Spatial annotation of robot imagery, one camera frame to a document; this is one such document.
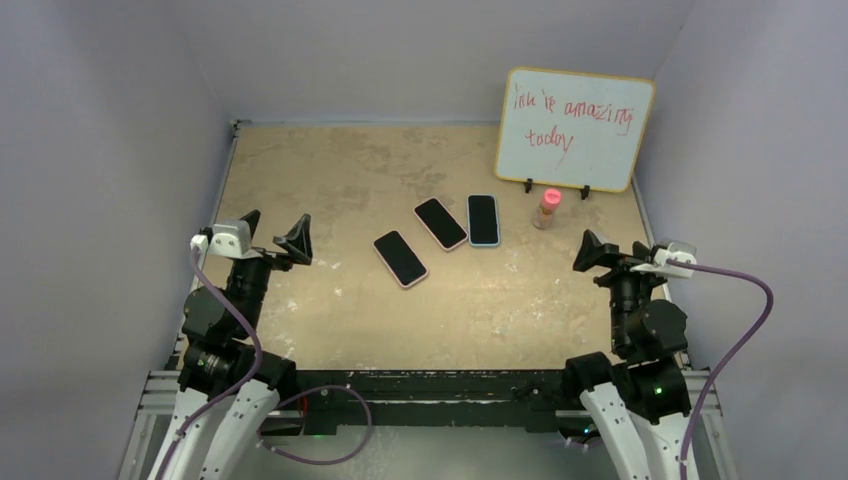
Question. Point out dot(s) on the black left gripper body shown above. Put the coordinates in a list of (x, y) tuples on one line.
[(255, 275)]

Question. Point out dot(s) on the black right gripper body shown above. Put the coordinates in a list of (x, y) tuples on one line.
[(625, 284)]

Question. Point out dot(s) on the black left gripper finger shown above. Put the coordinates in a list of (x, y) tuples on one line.
[(252, 219), (296, 243)]

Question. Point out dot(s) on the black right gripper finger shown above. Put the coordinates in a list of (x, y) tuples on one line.
[(595, 252), (641, 251)]

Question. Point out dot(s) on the black phone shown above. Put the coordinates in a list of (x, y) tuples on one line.
[(400, 258)]

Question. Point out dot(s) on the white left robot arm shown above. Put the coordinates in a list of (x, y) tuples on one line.
[(227, 384)]

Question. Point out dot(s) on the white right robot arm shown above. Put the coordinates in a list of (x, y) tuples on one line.
[(640, 407)]

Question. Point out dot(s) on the phone in blue case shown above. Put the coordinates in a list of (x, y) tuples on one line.
[(483, 221)]

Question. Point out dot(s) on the pink capped bottle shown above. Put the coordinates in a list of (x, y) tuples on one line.
[(544, 214)]

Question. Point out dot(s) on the yellow framed whiteboard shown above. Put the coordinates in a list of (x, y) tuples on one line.
[(572, 129)]

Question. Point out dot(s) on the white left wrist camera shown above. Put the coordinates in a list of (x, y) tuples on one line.
[(230, 239)]

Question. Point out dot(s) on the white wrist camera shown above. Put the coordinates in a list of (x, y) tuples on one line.
[(669, 260), (230, 239)]

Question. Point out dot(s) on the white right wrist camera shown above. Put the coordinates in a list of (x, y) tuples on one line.
[(669, 260)]

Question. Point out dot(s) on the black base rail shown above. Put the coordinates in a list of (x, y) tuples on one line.
[(533, 400)]

